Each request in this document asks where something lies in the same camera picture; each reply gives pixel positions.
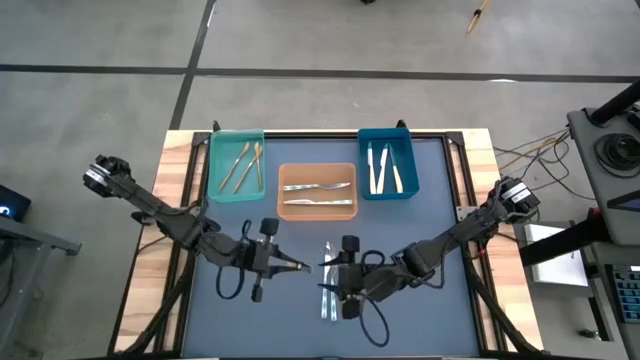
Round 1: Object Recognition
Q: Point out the blue-grey table mat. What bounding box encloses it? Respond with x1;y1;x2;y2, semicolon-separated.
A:
183;135;482;359

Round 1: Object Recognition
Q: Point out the black cart pole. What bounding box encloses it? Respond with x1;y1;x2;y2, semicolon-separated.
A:
588;79;640;127

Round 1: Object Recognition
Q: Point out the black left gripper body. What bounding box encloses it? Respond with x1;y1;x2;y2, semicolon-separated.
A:
243;217;280;304

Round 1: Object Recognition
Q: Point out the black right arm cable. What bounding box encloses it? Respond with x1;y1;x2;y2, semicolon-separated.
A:
357;248;392;349

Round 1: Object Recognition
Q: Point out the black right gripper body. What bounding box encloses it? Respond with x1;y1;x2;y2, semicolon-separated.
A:
337;234;374;321

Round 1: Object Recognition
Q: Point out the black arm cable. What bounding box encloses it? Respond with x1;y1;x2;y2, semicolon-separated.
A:
357;248;392;349
215;218;253;301

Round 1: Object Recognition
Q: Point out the yellow black stick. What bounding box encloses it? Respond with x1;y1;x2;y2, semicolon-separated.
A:
466;0;495;35

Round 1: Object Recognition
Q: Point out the dark keypad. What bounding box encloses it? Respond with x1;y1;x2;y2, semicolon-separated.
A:
610;263;640;325

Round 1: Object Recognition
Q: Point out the grey equipment cart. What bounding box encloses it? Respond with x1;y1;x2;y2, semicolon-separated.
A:
566;79;640;247

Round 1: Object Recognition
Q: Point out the teal translucent plastic bin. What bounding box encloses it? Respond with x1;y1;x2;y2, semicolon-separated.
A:
207;128;268;204

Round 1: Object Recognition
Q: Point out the floor cable bundle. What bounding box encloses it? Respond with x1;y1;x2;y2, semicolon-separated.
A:
492;127;574;201

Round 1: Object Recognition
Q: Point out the white box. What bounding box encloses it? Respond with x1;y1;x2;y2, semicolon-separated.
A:
523;222;591;288

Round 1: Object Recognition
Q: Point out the mosaic-handled silver fork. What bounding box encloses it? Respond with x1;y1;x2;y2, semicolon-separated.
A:
282;198;355;208

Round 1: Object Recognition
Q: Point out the black stand bar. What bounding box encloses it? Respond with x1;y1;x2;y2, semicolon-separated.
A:
518;207;614;268

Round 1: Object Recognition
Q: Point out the black aluminium table frame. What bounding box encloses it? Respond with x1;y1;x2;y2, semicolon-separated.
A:
107;118;546;360

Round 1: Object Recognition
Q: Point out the blue plastic bin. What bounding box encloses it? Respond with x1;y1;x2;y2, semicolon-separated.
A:
357;127;421;201

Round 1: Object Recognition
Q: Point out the dark screen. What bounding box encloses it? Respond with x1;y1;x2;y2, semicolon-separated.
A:
0;183;33;224

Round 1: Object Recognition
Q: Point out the coiled black cable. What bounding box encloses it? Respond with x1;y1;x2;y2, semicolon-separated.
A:
593;132;640;180

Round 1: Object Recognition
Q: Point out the dark grey side desk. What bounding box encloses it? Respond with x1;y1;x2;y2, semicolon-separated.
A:
582;239;640;360

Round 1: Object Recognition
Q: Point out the orange translucent plastic bin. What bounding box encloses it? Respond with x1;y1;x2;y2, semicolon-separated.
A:
276;162;359;222

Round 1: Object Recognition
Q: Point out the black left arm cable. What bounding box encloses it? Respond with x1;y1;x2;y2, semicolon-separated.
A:
215;218;253;301

